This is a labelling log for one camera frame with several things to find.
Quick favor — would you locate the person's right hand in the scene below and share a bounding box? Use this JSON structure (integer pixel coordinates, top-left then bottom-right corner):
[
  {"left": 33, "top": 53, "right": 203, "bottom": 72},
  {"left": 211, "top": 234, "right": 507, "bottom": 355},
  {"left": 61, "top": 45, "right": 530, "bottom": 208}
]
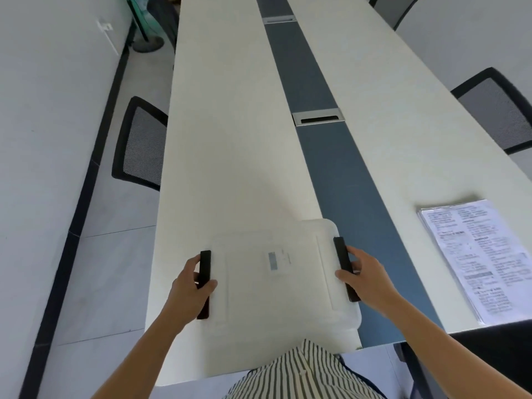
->
[{"left": 335, "top": 246, "right": 402, "bottom": 317}]

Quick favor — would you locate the stack of printed paper sheets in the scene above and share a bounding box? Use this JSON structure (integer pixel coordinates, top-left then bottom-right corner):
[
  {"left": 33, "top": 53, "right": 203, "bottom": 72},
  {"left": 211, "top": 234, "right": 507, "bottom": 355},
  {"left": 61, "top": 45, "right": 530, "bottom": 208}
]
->
[{"left": 418, "top": 198, "right": 532, "bottom": 326}]

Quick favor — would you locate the person's left hand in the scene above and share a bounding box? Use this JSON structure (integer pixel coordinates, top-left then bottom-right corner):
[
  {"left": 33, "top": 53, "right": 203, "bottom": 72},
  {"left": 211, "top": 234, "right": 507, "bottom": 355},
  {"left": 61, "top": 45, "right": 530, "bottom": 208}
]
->
[{"left": 163, "top": 254, "right": 218, "bottom": 329}]

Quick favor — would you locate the black mesh office chair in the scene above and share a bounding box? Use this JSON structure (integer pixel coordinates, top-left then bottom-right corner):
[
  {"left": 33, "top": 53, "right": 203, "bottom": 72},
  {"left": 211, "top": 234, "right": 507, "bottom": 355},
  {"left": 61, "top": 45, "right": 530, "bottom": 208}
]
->
[
  {"left": 111, "top": 96, "right": 169, "bottom": 191},
  {"left": 451, "top": 67, "right": 532, "bottom": 155}
]

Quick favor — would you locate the person's left forearm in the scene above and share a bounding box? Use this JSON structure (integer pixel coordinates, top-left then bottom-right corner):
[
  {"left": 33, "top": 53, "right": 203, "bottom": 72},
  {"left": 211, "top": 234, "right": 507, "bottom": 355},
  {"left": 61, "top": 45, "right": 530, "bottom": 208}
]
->
[{"left": 91, "top": 309, "right": 190, "bottom": 399}]

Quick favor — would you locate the white translucent plastic storage box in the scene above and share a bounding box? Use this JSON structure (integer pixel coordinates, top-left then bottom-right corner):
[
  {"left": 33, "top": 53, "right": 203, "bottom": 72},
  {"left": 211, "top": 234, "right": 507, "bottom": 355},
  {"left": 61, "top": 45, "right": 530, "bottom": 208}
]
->
[{"left": 199, "top": 219, "right": 362, "bottom": 354}]

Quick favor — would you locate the grey label sticker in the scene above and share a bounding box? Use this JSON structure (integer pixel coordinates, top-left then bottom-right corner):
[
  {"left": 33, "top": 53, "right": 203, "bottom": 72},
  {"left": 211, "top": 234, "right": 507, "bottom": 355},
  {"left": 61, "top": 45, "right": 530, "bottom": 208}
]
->
[{"left": 264, "top": 250, "right": 292, "bottom": 272}]

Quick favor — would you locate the black chair back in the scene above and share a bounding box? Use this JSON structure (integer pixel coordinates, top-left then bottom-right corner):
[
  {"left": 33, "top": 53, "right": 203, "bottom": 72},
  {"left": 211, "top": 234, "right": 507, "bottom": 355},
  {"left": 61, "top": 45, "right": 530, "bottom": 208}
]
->
[{"left": 449, "top": 319, "right": 532, "bottom": 399}]

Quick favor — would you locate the striped shirt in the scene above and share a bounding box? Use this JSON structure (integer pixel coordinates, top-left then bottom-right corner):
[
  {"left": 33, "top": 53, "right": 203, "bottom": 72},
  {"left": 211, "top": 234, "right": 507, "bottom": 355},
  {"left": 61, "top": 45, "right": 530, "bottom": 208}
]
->
[{"left": 224, "top": 339, "right": 387, "bottom": 399}]

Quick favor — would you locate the person's right forearm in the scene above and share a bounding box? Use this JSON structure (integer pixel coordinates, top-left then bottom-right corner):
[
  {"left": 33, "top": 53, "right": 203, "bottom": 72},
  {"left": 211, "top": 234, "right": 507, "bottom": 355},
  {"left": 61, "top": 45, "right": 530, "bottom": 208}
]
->
[{"left": 380, "top": 294, "right": 532, "bottom": 399}]

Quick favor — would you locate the dark chair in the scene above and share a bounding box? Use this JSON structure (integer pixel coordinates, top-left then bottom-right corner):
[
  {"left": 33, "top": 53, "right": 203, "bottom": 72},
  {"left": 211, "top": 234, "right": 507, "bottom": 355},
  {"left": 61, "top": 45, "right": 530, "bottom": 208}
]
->
[{"left": 147, "top": 0, "right": 182, "bottom": 52}]

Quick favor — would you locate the grey table leg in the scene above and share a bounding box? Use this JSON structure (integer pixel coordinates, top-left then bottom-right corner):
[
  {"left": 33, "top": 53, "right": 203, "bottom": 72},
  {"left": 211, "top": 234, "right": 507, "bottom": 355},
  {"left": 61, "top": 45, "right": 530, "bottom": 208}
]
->
[{"left": 393, "top": 342, "right": 425, "bottom": 399}]

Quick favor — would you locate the black box latch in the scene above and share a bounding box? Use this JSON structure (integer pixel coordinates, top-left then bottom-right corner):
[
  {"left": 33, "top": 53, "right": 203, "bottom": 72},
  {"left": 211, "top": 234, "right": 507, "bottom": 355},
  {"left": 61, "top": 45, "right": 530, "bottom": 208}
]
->
[
  {"left": 333, "top": 237, "right": 361, "bottom": 303},
  {"left": 196, "top": 250, "right": 212, "bottom": 320}
]

